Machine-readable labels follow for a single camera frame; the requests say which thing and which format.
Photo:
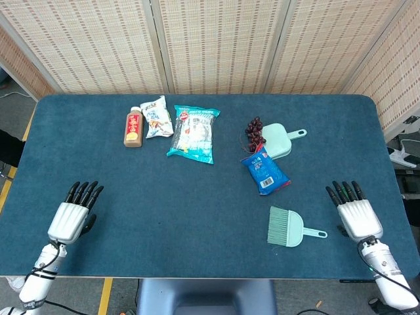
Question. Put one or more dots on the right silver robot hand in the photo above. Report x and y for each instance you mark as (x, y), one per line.
(359, 220)

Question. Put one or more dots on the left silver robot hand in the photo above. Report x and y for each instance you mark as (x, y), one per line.
(67, 223)

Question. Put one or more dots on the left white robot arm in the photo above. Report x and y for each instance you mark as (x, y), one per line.
(39, 282)

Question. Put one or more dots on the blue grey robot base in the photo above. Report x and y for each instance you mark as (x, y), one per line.
(206, 295)

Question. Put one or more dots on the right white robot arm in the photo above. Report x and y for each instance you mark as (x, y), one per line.
(384, 262)

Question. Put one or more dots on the blue snack bag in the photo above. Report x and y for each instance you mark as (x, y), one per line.
(264, 170)

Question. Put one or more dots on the brown drink bottle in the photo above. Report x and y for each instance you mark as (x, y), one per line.
(134, 128)

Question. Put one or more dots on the small white snack packet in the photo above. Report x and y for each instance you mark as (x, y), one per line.
(155, 118)

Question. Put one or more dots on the teal snack bag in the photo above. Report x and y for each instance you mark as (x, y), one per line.
(193, 134)

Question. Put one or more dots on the white floor device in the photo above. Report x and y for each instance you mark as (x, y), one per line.
(402, 155)

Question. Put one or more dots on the black floor object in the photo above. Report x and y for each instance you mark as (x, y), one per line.
(10, 147)

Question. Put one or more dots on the blue felt table mat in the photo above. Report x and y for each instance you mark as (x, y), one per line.
(164, 213)

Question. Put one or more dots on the mint green dustpan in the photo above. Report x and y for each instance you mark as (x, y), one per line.
(275, 141)

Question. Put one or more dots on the bunch of red grapes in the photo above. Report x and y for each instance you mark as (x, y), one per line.
(254, 129)

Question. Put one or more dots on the woven bamboo screen panel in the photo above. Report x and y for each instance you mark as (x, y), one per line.
(19, 65)
(393, 82)
(220, 42)
(328, 46)
(92, 42)

